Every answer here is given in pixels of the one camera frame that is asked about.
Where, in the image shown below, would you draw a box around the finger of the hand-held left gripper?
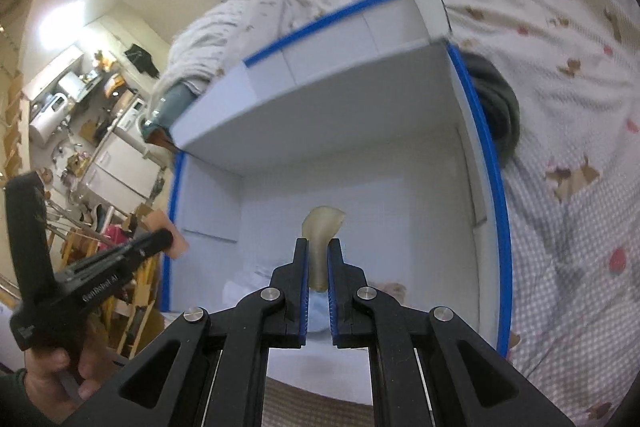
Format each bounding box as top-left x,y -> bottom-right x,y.
62,229 -> 175,288

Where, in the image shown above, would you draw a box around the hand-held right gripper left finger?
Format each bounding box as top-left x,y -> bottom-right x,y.
65,237 -> 309,427

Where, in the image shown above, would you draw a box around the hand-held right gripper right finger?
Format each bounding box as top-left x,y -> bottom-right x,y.
326,239 -> 576,427

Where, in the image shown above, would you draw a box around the light blue fluffy towel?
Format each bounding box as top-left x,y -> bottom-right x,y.
227,259 -> 333,337

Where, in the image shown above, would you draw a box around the peach soft cloth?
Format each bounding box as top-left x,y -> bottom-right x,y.
150,211 -> 191,259

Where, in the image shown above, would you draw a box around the beige sheer sock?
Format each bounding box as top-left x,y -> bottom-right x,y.
301,205 -> 347,294

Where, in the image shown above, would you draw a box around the white cardboard box blue edges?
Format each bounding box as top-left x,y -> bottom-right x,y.
160,0 -> 513,405

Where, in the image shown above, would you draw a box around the person's left hand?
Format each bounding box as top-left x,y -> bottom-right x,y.
24,334 -> 118,414

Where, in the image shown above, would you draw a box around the white floor cabinets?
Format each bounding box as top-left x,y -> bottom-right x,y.
79,129 -> 163,208

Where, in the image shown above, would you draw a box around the white washing machine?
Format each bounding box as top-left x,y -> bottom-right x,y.
116,96 -> 150,134

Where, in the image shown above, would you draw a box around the white water heater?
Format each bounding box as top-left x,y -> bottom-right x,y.
29,93 -> 69,146

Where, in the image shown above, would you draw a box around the white cylindrical appliance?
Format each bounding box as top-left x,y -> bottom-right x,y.
57,72 -> 84,102

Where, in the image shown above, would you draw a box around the black hanging garment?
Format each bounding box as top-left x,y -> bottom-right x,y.
124,44 -> 162,80

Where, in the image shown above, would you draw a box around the dark grey cloth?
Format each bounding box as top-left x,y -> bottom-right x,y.
462,53 -> 522,168

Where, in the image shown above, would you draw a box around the printed checked bedsheet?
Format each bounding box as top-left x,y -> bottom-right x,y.
262,0 -> 640,427

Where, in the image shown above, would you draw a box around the white wall cabinets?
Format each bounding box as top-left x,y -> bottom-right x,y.
24,44 -> 86,100

